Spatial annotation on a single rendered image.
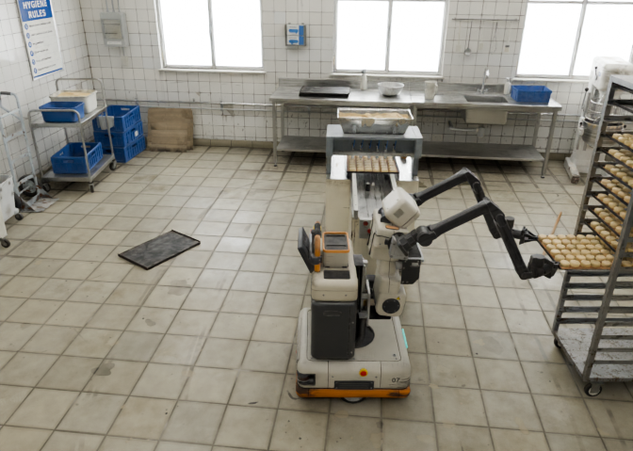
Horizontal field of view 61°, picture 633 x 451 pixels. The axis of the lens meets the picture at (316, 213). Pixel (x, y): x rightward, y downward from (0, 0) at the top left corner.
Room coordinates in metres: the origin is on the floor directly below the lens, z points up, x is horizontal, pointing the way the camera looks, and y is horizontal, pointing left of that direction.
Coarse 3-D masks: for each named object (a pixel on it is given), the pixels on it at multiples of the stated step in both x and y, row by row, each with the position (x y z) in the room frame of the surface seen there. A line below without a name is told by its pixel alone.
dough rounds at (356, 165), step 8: (352, 160) 4.13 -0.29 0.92; (360, 160) 4.13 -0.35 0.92; (368, 160) 4.13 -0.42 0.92; (376, 160) 4.14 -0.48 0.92; (352, 168) 3.95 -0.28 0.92; (360, 168) 3.95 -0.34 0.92; (368, 168) 3.95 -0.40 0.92; (376, 168) 3.95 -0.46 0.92; (384, 168) 3.96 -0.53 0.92; (392, 168) 3.96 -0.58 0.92
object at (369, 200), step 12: (360, 180) 3.90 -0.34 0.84; (384, 180) 3.91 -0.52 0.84; (360, 192) 3.66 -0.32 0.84; (372, 192) 3.66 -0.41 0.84; (384, 192) 3.66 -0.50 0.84; (360, 204) 3.44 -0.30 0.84; (372, 204) 3.44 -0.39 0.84; (360, 216) 3.25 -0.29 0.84; (360, 240) 3.23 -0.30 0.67; (360, 252) 3.23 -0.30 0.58; (372, 264) 3.23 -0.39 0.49; (372, 300) 3.22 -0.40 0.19
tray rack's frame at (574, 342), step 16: (624, 80) 2.84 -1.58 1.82; (560, 336) 2.89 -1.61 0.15; (576, 336) 2.89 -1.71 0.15; (576, 352) 2.73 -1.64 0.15; (608, 352) 2.73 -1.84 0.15; (624, 352) 2.73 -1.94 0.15; (576, 368) 2.59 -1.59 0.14; (592, 368) 2.58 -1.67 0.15; (608, 368) 2.58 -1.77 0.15; (624, 368) 2.58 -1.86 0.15; (592, 384) 2.50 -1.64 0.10
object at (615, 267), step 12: (624, 228) 2.51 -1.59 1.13; (624, 240) 2.50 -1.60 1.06; (624, 252) 2.50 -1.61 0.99; (612, 264) 2.53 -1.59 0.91; (612, 276) 2.50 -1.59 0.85; (612, 288) 2.50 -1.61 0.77; (600, 312) 2.52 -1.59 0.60; (600, 324) 2.50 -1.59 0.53; (600, 336) 2.50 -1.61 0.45; (588, 360) 2.51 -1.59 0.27; (588, 372) 2.50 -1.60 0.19
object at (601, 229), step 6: (594, 222) 2.90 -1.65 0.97; (600, 222) 2.91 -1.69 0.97; (594, 228) 2.87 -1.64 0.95; (600, 228) 2.83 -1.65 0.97; (606, 228) 2.83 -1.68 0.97; (600, 234) 2.78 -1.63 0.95; (606, 234) 2.75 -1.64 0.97; (612, 234) 2.76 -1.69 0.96; (606, 240) 2.71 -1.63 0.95; (612, 240) 2.69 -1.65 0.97; (612, 246) 2.64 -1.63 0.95; (630, 246) 2.61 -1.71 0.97
